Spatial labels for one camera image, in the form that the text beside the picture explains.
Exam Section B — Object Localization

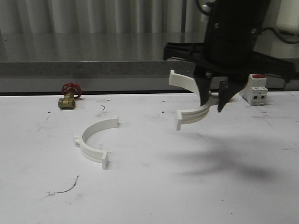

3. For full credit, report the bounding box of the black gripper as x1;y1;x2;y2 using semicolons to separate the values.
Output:
164;0;295;112

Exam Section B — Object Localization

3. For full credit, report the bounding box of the white half pipe clamp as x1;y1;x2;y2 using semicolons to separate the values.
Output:
73;116;119;169
169;70;219;131

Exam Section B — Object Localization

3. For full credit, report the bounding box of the white container on counter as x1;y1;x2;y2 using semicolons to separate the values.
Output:
276;0;299;35

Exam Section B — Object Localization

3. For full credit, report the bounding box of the brass valve red handwheel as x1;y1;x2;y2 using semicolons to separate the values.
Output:
58;82;82;109

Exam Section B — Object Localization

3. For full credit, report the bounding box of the grey stone countertop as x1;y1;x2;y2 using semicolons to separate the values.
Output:
0;33;203;79

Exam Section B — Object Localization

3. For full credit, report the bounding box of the white circuit breaker red switch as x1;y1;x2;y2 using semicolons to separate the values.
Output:
239;74;268;106

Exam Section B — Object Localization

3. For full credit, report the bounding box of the black cable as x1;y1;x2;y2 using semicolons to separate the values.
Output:
261;27;299;44

